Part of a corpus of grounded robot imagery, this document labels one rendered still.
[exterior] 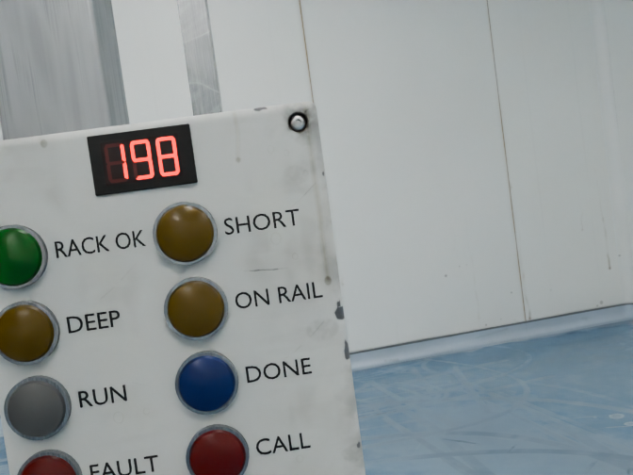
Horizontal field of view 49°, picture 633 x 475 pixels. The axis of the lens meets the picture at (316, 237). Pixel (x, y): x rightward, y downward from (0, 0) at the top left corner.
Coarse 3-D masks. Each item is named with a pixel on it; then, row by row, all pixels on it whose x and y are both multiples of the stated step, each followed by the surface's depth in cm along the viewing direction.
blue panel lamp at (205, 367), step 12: (192, 360) 33; (204, 360) 33; (216, 360) 33; (192, 372) 33; (204, 372) 33; (216, 372) 33; (228, 372) 33; (180, 384) 33; (192, 384) 33; (204, 384) 33; (216, 384) 33; (228, 384) 33; (192, 396) 33; (204, 396) 33; (216, 396) 33; (228, 396) 33; (204, 408) 33; (216, 408) 33
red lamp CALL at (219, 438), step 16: (208, 432) 33; (224, 432) 33; (192, 448) 33; (208, 448) 33; (224, 448) 33; (240, 448) 33; (192, 464) 33; (208, 464) 33; (224, 464) 33; (240, 464) 33
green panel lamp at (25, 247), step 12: (12, 228) 32; (0, 240) 32; (12, 240) 32; (24, 240) 32; (36, 240) 33; (0, 252) 32; (12, 252) 32; (24, 252) 32; (36, 252) 32; (0, 264) 32; (12, 264) 32; (24, 264) 32; (36, 264) 32; (0, 276) 32; (12, 276) 32; (24, 276) 32
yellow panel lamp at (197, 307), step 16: (176, 288) 33; (192, 288) 33; (208, 288) 33; (176, 304) 33; (192, 304) 33; (208, 304) 33; (176, 320) 33; (192, 320) 33; (208, 320) 33; (192, 336) 33
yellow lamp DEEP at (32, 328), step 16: (0, 320) 32; (16, 320) 32; (32, 320) 32; (48, 320) 33; (0, 336) 32; (16, 336) 32; (32, 336) 32; (48, 336) 33; (16, 352) 32; (32, 352) 32
